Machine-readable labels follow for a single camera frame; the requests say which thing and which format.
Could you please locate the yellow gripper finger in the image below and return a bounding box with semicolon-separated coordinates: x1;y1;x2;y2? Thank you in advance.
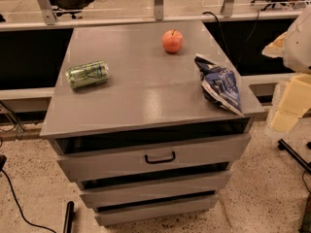
269;74;311;133
261;32;287;58

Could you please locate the green soda can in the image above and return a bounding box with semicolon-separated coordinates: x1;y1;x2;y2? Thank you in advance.
65;61;109;89

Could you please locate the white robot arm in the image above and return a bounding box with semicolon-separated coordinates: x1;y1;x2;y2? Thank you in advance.
261;7;311;134

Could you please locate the black floor bar right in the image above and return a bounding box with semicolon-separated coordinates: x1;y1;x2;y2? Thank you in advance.
278;139;311;174

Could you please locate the black floor bar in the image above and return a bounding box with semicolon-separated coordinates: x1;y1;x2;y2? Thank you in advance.
63;201;74;233
278;139;311;174

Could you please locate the blue chip bag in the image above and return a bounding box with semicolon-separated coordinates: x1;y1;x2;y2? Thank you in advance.
194;54;243;117

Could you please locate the red apple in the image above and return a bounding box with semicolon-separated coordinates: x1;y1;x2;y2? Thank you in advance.
161;29;183;53

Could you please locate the grey drawer cabinet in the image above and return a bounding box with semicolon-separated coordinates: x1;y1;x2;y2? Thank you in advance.
41;21;262;225

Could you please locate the black floor bar left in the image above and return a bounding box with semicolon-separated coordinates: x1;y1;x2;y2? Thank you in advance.
63;201;74;233

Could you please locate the black hanging cable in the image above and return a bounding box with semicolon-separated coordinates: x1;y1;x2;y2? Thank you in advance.
202;10;261;69

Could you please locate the black drawer handle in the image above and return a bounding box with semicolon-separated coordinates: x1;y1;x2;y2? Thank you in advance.
144;151;176;165

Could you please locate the black floor cable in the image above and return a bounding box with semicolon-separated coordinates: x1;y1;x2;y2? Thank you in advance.
0;154;57;233

